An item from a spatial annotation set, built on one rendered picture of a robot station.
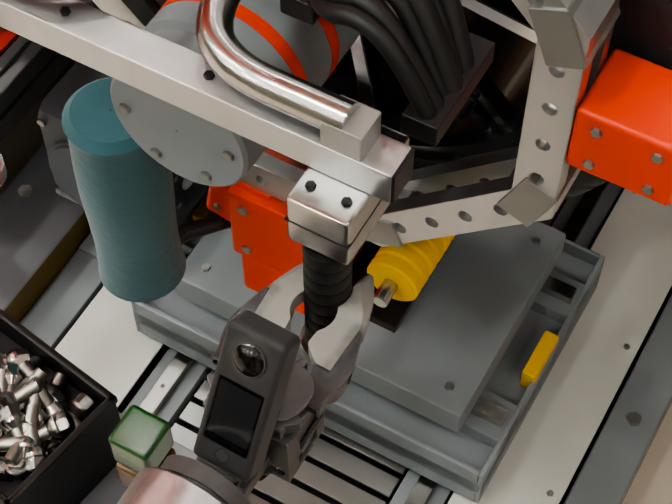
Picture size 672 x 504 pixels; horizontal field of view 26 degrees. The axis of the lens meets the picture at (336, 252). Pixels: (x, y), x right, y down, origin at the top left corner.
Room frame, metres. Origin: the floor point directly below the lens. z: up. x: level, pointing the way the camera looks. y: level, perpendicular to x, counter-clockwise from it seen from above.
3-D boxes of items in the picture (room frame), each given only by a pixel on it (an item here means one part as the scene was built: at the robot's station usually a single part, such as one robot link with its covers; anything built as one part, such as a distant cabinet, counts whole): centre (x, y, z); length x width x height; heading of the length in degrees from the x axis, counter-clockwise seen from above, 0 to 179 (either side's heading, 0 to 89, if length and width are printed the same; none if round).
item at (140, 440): (0.55, 0.16, 0.64); 0.04 x 0.04 x 0.04; 61
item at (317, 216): (0.60, -0.01, 0.93); 0.09 x 0.05 x 0.05; 151
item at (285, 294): (0.57, 0.04, 0.81); 0.09 x 0.03 x 0.06; 158
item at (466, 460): (1.01, -0.04, 0.13); 0.50 x 0.36 x 0.10; 61
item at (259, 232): (0.90, 0.02, 0.48); 0.16 x 0.12 x 0.17; 151
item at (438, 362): (1.01, -0.05, 0.32); 0.40 x 0.30 x 0.28; 61
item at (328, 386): (0.51, 0.01, 0.83); 0.09 x 0.05 x 0.02; 143
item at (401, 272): (0.89, -0.12, 0.51); 0.29 x 0.06 x 0.06; 151
